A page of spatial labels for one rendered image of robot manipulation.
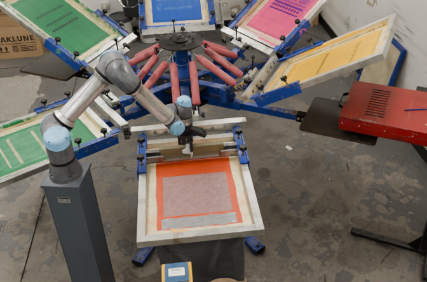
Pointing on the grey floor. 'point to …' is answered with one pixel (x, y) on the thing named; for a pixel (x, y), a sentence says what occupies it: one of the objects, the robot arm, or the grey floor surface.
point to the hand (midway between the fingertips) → (192, 152)
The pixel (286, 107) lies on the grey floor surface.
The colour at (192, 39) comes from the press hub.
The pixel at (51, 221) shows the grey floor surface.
